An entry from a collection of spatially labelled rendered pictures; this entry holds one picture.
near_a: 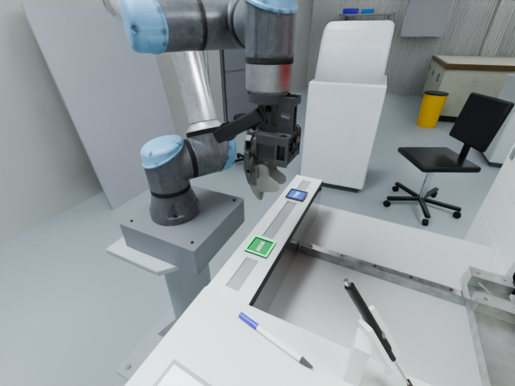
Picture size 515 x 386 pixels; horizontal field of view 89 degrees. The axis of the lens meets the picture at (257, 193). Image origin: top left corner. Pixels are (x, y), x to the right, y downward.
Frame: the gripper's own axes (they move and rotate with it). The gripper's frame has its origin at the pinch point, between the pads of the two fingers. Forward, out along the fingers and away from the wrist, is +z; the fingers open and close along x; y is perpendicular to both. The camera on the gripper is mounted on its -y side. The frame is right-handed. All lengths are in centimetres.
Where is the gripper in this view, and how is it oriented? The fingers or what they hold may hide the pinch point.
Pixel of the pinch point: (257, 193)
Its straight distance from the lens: 54.4
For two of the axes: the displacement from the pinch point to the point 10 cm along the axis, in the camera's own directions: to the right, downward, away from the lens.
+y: 9.0, 2.3, -3.8
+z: 0.0, 8.6, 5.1
